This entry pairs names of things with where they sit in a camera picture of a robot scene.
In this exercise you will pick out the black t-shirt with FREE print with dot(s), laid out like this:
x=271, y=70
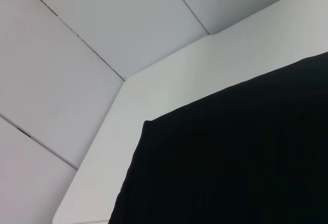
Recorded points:
x=230, y=157

